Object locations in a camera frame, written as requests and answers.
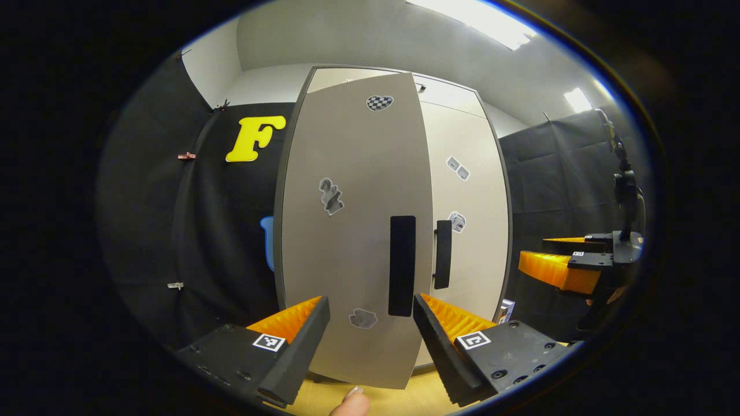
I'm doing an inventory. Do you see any black right door handle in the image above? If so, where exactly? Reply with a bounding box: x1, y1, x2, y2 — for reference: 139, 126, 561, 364
434, 220, 453, 290

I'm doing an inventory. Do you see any black backdrop cloth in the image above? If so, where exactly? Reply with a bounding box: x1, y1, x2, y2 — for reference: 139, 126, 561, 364
497, 107, 645, 341
95, 52, 298, 350

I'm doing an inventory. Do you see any white cabinet door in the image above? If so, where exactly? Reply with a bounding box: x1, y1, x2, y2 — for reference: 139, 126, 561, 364
273, 70, 435, 391
413, 101, 514, 367

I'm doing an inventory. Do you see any grey and white cabinet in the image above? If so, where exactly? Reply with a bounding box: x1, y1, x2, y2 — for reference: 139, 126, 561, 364
273, 64, 515, 383

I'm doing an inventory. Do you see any black left door handle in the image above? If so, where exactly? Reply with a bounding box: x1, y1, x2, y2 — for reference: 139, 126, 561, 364
388, 216, 417, 317

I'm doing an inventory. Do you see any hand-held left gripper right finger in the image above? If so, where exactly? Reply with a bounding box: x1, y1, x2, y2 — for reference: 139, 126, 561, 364
413, 293, 570, 407

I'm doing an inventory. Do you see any small ceiling light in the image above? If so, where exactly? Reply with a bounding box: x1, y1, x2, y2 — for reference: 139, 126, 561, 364
564, 88, 594, 114

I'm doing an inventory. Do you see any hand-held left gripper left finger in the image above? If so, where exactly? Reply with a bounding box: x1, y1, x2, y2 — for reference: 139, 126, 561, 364
173, 296, 331, 408

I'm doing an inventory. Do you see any black door handle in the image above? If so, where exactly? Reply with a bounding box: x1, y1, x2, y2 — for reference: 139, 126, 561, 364
388, 216, 417, 317
434, 220, 453, 290

